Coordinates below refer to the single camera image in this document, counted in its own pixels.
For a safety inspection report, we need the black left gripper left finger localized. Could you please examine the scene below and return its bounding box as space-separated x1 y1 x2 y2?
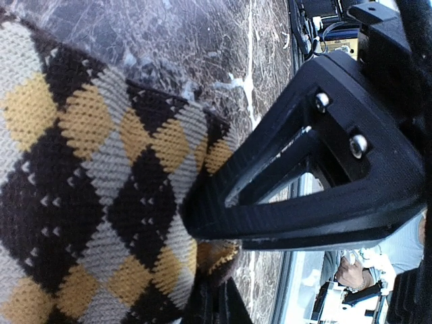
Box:
181 281 215 324

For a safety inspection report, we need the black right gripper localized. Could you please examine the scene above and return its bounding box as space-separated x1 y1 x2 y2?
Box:
347 0 432 324

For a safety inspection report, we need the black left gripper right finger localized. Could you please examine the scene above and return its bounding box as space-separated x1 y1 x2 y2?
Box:
219 278 252 324

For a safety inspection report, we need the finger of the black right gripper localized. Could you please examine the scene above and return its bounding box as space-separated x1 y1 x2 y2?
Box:
184 55 425 250

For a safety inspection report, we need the brown argyle sock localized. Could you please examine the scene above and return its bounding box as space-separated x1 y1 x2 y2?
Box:
1 9 241 323

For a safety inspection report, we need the person behind the table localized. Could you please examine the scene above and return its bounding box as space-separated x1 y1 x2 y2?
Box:
319 209 427 292

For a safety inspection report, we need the black front rail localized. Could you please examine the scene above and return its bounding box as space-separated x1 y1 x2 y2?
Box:
287 0 317 72

